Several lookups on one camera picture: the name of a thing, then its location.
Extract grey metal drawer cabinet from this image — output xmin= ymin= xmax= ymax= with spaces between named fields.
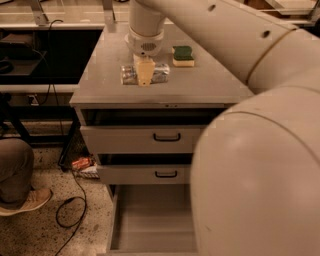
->
xmin=69 ymin=22 xmax=256 ymax=256

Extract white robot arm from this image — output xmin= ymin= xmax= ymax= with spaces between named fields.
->
xmin=129 ymin=0 xmax=320 ymax=256

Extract green yellow sponge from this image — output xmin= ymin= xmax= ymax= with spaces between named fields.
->
xmin=172 ymin=46 xmax=195 ymax=67

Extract middle drawer with black handle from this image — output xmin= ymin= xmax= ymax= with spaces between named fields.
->
xmin=97 ymin=165 xmax=190 ymax=185

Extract orange snack packet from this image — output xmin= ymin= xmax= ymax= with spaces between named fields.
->
xmin=72 ymin=157 xmax=94 ymax=171

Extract open grey bottom drawer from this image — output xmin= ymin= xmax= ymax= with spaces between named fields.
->
xmin=97 ymin=184 xmax=198 ymax=256

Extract black cable on floor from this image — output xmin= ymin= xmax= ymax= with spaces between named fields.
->
xmin=32 ymin=18 xmax=89 ymax=256

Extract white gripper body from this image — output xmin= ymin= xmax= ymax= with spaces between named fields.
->
xmin=125 ymin=29 xmax=164 ymax=57

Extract drawer with black handle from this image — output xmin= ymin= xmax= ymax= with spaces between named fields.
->
xmin=80 ymin=126 xmax=204 ymax=154
xmin=97 ymin=165 xmax=190 ymax=185

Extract top drawer with black handle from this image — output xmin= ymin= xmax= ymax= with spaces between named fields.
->
xmin=80 ymin=126 xmax=204 ymax=154

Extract tan shoe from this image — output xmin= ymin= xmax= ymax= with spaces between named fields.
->
xmin=0 ymin=188 xmax=52 ymax=217

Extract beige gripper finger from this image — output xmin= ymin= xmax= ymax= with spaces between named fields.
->
xmin=134 ymin=55 xmax=155 ymax=87

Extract person leg khaki trousers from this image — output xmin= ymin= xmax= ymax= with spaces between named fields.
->
xmin=0 ymin=139 xmax=34 ymax=210

